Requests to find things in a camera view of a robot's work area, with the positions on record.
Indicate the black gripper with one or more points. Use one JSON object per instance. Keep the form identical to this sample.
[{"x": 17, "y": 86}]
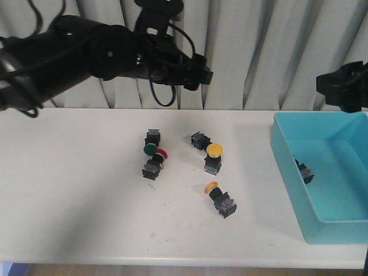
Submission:
[
  {"x": 191, "y": 77},
  {"x": 346, "y": 87}
]

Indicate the yellow button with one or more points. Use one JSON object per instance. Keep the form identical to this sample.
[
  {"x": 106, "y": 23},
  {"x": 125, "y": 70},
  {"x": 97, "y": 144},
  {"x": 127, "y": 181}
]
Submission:
[
  {"x": 213, "y": 159},
  {"x": 223, "y": 203}
]

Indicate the red button front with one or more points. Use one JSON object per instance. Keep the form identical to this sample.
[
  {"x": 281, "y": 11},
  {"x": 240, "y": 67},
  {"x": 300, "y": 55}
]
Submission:
[{"x": 305, "y": 172}]

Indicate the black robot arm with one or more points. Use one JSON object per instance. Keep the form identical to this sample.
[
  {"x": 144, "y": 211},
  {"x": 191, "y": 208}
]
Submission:
[{"x": 43, "y": 65}]

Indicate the green button rear right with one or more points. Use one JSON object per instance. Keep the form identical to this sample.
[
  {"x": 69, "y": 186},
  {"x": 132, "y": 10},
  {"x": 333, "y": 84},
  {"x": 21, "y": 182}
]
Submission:
[{"x": 200, "y": 141}]

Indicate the green button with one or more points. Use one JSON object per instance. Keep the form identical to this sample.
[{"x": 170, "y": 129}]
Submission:
[
  {"x": 200, "y": 141},
  {"x": 151, "y": 142}
]

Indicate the grey pleated curtain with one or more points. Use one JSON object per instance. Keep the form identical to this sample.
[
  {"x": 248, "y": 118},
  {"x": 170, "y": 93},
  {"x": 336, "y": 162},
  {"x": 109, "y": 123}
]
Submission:
[{"x": 265, "y": 55}]

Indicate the green button rear left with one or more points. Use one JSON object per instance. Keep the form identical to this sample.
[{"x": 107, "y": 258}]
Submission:
[{"x": 151, "y": 142}]

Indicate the red button lying sideways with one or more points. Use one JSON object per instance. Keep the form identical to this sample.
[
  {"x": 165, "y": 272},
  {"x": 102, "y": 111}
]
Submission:
[{"x": 154, "y": 166}]

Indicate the yellow button lying front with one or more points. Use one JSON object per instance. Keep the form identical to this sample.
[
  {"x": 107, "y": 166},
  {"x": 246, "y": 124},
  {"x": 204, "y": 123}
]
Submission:
[{"x": 223, "y": 203}]

